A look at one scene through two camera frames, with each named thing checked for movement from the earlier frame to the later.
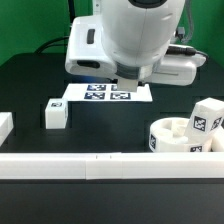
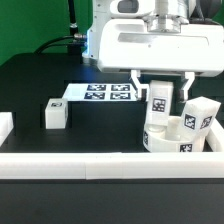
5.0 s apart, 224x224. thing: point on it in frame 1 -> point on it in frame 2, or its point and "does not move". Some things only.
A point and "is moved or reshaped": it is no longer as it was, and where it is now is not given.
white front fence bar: x=112 y=165 does not move
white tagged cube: x=207 y=117 is moved or reshaped
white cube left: x=56 y=113 does not move
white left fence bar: x=6 y=125 does not move
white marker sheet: x=106 y=92 does not move
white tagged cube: x=127 y=85 -> x=159 y=102
